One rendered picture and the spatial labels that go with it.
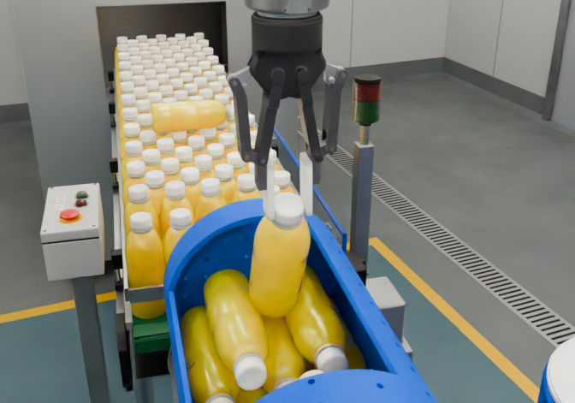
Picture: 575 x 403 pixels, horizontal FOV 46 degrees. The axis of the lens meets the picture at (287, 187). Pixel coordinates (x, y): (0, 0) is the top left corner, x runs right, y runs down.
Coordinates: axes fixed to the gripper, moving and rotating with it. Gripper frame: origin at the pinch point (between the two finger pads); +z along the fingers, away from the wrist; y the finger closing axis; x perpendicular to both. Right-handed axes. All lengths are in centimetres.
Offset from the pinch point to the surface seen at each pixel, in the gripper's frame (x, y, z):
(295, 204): -0.4, 0.9, 2.1
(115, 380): 134, -32, 134
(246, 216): 14.9, -2.3, 10.9
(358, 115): 68, 33, 17
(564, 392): -9.1, 36.3, 30.7
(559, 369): -4.8, 38.4, 30.7
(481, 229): 206, 153, 135
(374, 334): -12.9, 6.6, 12.9
